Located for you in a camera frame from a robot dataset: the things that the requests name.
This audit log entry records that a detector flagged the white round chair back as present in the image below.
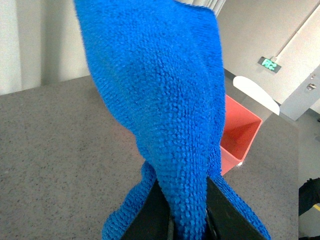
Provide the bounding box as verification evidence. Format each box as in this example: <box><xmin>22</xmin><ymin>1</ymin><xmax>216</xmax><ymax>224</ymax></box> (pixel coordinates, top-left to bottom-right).
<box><xmin>232</xmin><ymin>76</ymin><xmax>280</xmax><ymax>116</ymax></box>

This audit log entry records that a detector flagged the grey door with handle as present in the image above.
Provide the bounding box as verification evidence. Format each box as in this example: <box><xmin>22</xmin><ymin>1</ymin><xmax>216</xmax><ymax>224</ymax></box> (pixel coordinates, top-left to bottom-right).
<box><xmin>279</xmin><ymin>59</ymin><xmax>320</xmax><ymax>121</ymax></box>

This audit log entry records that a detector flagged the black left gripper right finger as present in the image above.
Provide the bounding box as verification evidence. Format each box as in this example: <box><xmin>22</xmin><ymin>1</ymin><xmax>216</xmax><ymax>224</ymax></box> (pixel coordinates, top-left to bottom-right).
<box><xmin>205</xmin><ymin>178</ymin><xmax>265</xmax><ymax>240</ymax></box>

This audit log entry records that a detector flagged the black object at edge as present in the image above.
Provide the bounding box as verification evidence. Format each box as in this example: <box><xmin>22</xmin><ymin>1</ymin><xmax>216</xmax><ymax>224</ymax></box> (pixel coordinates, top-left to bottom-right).
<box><xmin>298</xmin><ymin>177</ymin><xmax>320</xmax><ymax>216</ymax></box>

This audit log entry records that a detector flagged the blue microfiber cloth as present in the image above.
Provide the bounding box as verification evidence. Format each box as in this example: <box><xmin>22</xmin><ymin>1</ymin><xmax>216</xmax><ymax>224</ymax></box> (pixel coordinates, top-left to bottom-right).
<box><xmin>74</xmin><ymin>0</ymin><xmax>270</xmax><ymax>240</ymax></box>

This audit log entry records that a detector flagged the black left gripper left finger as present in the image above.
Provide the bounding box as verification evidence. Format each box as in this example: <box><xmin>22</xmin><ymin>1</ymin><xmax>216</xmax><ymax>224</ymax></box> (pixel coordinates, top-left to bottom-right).
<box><xmin>121</xmin><ymin>181</ymin><xmax>173</xmax><ymax>240</ymax></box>

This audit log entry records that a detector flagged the pink plastic bin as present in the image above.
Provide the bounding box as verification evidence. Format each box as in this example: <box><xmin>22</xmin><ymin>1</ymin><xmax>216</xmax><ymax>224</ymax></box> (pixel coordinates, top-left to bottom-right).
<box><xmin>220</xmin><ymin>95</ymin><xmax>263</xmax><ymax>175</ymax></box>

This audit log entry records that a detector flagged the green exit sign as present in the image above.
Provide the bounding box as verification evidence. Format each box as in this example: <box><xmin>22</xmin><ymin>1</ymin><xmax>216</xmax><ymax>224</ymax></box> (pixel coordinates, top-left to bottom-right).
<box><xmin>257</xmin><ymin>56</ymin><xmax>282</xmax><ymax>74</ymax></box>

